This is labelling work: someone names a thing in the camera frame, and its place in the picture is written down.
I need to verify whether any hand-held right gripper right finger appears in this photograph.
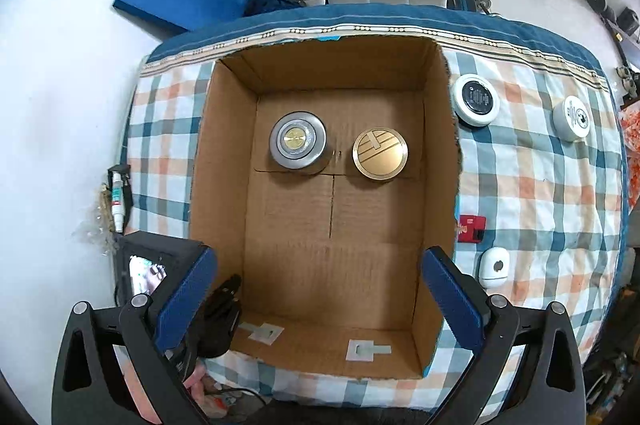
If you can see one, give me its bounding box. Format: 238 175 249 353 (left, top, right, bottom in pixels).
421 246 587 425

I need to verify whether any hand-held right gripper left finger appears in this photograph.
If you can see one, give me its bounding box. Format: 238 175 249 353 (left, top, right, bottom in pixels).
51 244 219 425

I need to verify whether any cardboard box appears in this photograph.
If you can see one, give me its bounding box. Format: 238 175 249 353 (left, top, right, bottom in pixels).
190 32 463 381

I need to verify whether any small black screen device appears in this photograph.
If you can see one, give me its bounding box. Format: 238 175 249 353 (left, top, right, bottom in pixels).
116 231 211 308

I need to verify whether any small white plastic device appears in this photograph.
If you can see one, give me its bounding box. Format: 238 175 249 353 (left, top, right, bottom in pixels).
479 247 511 289

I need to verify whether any small red box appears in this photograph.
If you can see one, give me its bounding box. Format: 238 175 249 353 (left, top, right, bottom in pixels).
459 214 488 243

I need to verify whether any white tube with black cap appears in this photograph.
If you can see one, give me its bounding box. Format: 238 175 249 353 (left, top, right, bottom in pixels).
111 172 126 234

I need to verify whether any dried plant bundle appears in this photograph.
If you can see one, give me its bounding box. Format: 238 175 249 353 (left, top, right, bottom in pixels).
75 182 118 256

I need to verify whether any plaid blanket with blue border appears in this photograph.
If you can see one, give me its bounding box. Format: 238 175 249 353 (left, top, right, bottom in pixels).
122 2 631 411

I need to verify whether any gold round tin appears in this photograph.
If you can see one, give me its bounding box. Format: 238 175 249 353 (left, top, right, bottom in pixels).
351 124 412 180

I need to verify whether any silver round tin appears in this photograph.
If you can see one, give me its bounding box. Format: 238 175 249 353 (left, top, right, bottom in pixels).
269 110 331 175

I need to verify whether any white jar with black lid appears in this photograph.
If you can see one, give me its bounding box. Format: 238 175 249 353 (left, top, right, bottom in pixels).
451 74 500 126

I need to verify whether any white round jar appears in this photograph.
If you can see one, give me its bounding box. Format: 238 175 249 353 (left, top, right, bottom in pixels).
552 95 592 142

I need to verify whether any orange patterned cloth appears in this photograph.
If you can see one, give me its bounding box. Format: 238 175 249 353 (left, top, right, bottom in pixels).
619 98 640 206

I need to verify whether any black cable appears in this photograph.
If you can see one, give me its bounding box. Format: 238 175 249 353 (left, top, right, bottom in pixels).
200 382 273 406

